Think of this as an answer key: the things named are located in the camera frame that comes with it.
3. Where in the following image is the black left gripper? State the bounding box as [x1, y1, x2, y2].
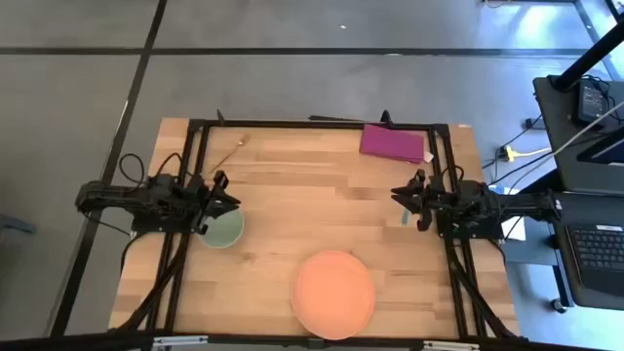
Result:
[187, 170, 242, 235]

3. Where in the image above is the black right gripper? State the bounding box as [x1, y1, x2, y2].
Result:
[390, 168, 462, 233]

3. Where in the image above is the pale green bowl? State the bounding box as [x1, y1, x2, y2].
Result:
[197, 204, 246, 250]

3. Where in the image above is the magenta folded napkin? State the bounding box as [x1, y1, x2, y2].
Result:
[359, 123, 434, 165]

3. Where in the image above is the white paper sheet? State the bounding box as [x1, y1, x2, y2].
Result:
[503, 215, 528, 243]

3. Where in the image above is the orange round plate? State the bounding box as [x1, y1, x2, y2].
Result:
[291, 249, 376, 341]

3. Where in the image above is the black equipment cart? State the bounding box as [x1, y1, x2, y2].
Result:
[531, 75, 624, 197]

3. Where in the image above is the black laptop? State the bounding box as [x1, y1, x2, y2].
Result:
[554, 192, 624, 311]

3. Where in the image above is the black power adapter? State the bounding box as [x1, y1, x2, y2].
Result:
[574, 78, 611, 124]

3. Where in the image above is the black slanted pole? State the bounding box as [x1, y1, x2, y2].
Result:
[550, 21, 624, 93]

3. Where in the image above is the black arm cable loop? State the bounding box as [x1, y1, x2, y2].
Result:
[118, 152, 147, 190]

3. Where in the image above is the yellow cable plug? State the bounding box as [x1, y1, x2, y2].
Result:
[503, 144, 552, 164]

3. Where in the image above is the black aluminium table frame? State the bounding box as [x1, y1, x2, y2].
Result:
[0, 109, 624, 351]

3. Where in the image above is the silver frame bracket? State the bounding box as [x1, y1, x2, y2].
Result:
[152, 334, 209, 349]
[422, 340, 482, 351]

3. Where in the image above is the white cable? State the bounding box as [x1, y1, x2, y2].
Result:
[549, 99, 624, 158]

